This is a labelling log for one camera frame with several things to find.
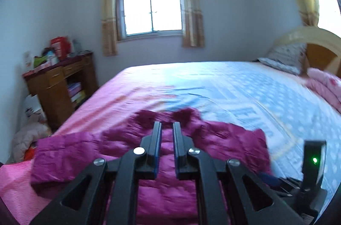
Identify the pink and blue bed sheet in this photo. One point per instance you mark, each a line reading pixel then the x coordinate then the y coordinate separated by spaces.
pixel 246 94

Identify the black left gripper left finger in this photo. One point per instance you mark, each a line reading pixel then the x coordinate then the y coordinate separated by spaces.
pixel 106 192

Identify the green item on desk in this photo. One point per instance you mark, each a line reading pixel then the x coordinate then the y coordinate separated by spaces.
pixel 37 61

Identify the patterned pillow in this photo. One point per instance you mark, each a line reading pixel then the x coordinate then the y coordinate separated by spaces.
pixel 289 58

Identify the white paper bag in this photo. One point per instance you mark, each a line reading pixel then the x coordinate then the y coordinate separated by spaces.
pixel 32 105

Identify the right beige curtain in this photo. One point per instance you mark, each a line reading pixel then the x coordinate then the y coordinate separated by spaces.
pixel 193 25

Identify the side window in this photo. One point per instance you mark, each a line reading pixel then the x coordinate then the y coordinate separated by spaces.
pixel 329 16

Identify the pink folded quilt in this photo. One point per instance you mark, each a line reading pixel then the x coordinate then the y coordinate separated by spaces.
pixel 326 85

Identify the brown wooden desk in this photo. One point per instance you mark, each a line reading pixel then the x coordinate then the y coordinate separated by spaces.
pixel 51 86

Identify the beige curtain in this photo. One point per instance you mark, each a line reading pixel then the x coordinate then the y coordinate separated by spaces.
pixel 109 28
pixel 193 25

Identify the left beige curtain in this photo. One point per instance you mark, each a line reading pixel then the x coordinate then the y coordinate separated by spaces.
pixel 109 28

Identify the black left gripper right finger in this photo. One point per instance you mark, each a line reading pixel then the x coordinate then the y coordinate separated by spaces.
pixel 227 192

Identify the pink quilted coat on floor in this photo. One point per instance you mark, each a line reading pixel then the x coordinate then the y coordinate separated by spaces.
pixel 35 129

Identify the wooden headboard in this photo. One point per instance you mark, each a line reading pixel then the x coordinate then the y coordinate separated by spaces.
pixel 323 47

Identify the white card on wall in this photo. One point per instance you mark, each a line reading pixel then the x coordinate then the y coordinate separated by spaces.
pixel 28 61

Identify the red box on desk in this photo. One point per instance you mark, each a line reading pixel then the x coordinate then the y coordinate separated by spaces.
pixel 61 46

